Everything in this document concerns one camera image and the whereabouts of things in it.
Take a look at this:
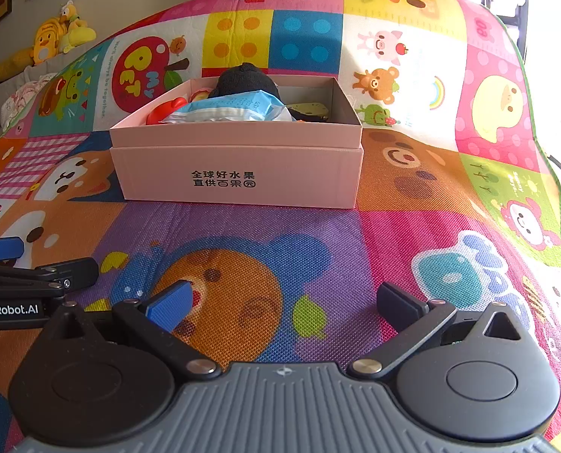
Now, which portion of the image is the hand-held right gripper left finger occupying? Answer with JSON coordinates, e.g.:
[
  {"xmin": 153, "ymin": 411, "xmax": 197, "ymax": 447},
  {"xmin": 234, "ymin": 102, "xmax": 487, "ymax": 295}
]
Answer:
[{"xmin": 45, "ymin": 279, "xmax": 220, "ymax": 376}]

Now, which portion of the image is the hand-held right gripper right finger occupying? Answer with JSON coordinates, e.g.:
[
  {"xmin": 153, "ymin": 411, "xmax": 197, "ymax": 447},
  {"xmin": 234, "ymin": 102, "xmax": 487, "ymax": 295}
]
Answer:
[{"xmin": 346, "ymin": 282, "xmax": 521, "ymax": 373}]

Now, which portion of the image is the pink cardboard box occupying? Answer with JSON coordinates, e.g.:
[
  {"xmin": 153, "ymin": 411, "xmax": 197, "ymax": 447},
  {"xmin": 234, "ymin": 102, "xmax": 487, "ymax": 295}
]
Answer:
[{"xmin": 109, "ymin": 74, "xmax": 365, "ymax": 210}]

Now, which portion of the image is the red hooded figurine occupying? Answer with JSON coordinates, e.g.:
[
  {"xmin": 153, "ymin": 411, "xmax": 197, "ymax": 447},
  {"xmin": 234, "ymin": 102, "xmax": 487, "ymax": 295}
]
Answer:
[{"xmin": 146, "ymin": 97, "xmax": 189, "ymax": 126}]

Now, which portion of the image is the blue tissue packet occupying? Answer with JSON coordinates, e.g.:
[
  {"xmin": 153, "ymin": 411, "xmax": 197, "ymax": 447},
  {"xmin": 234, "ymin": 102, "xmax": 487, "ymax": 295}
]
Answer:
[{"xmin": 160, "ymin": 89, "xmax": 297, "ymax": 124}]

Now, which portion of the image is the yellow cheese toy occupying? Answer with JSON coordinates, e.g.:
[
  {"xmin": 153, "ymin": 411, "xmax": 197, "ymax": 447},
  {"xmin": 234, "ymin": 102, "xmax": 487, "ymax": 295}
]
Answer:
[{"xmin": 287, "ymin": 100, "xmax": 331, "ymax": 120}]

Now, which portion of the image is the black plush toy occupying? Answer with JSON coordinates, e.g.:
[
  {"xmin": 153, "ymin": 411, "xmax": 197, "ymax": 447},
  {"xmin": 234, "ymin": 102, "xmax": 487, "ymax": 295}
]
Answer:
[{"xmin": 214, "ymin": 62, "xmax": 283, "ymax": 100}]

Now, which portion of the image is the colourful cartoon play mat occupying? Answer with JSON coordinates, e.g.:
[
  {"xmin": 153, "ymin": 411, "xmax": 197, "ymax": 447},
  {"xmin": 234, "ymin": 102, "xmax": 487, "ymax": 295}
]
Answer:
[{"xmin": 0, "ymin": 0, "xmax": 561, "ymax": 453}]

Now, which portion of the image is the pink white cloth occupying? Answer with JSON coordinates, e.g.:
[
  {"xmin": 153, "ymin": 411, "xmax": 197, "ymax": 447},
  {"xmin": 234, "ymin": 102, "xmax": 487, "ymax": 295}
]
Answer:
[{"xmin": 1, "ymin": 73, "xmax": 59, "ymax": 119}]

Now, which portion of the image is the yellow long cushion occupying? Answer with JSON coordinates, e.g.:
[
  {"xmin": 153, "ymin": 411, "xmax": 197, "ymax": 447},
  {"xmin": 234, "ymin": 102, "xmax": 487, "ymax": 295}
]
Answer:
[{"xmin": 0, "ymin": 47, "xmax": 38, "ymax": 95}]

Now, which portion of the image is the yellow duck plush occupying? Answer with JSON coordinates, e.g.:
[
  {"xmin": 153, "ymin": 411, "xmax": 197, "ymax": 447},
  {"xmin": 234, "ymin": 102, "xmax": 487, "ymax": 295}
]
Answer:
[{"xmin": 30, "ymin": 18, "xmax": 67, "ymax": 67}]

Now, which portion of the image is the yellow green plush toy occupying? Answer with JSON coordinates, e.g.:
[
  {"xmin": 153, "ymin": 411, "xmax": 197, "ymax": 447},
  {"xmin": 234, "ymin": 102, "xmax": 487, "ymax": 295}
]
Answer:
[{"xmin": 58, "ymin": 1, "xmax": 97, "ymax": 54}]

